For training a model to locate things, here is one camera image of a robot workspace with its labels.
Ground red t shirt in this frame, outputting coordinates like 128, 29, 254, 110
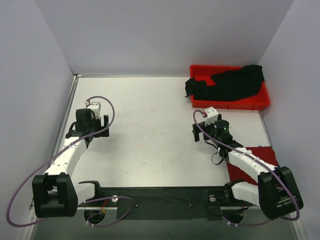
227, 146, 279, 186

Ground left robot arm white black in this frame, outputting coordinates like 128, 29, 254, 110
32, 102, 110, 218

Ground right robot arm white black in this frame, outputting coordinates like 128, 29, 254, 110
192, 108, 304, 221

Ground black t shirt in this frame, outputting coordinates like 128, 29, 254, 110
185, 64, 265, 102

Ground red plastic bin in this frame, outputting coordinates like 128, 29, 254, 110
189, 65, 270, 111

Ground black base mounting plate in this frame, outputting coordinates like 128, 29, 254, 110
82, 186, 251, 220

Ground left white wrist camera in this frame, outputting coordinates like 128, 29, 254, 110
85, 100, 101, 119

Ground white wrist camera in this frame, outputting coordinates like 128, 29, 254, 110
204, 106, 219, 126
85, 100, 101, 119

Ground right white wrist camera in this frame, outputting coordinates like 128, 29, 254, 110
204, 106, 219, 126

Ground aluminium frame rail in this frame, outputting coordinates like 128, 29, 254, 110
29, 73, 107, 211

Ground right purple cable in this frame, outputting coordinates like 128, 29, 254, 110
192, 109, 301, 228

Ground purple cable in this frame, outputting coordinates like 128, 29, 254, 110
192, 109, 301, 228
6, 96, 135, 228

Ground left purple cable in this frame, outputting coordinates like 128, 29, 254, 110
6, 96, 135, 228

